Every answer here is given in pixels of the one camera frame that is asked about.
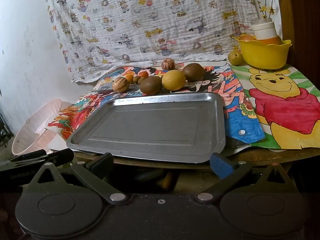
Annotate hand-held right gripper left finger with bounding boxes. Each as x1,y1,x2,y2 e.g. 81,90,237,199
29,152,126,204

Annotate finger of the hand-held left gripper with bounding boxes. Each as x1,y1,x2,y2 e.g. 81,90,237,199
46,149,74,167
14,149,47,161

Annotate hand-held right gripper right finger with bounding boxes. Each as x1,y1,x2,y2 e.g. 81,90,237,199
197,152,294,203

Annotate metal baking tray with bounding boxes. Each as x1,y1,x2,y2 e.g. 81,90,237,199
66,92,227,164

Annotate striped pepino melon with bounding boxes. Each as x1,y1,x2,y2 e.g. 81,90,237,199
162,58,176,70
112,76,130,93

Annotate brown kiwi fruit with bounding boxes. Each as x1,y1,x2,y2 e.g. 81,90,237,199
139,76,163,95
182,63,206,82

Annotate yellow lemon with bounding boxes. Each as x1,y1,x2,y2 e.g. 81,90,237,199
162,70,186,91

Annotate yellow-green pear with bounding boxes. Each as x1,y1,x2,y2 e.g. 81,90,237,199
228,50,243,66

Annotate pink plastic basket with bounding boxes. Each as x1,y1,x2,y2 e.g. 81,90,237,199
12,99,75,155

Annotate black office chair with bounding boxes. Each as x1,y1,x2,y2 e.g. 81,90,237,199
0,112,14,153

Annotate colourful warrior comic poster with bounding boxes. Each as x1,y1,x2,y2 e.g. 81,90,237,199
47,90,143,140

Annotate black-haired boy comic poster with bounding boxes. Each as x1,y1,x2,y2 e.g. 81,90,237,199
154,64,266,145

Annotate yellow bear drawing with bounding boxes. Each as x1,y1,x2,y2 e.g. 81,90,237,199
229,63,320,150

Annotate cartoon child comic poster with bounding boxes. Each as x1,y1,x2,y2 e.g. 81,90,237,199
94,66,160,93

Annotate yellow plastic bowl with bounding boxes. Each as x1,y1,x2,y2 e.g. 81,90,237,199
232,36,292,70

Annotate deep orange fruit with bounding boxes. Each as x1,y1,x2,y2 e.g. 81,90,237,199
257,36,283,46

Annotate white jar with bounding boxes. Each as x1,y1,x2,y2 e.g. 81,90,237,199
251,17,277,40

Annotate white printed cartoon cloth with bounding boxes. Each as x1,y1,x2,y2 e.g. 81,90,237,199
41,0,259,83

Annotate yellow flower twigs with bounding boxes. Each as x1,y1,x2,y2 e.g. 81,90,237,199
259,0,277,19

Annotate brown wooden board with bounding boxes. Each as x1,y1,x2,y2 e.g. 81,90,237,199
275,0,320,80

